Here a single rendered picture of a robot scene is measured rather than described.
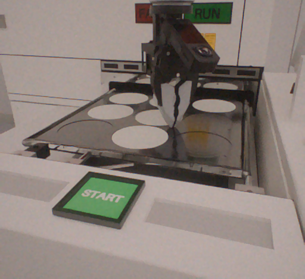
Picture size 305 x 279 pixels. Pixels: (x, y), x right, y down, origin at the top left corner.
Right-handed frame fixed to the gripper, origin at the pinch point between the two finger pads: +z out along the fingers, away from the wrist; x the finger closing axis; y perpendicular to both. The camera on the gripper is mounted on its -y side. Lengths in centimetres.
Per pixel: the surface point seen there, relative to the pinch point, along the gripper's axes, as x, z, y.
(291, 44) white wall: -150, 3, 102
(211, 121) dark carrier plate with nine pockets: -8.8, 1.4, 0.3
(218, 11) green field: -20.9, -19.2, 17.2
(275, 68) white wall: -144, 20, 107
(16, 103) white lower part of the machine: 28, 10, 62
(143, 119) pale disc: 3.7, 1.2, 6.5
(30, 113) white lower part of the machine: 25, 13, 58
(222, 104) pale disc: -17.6, 1.3, 8.1
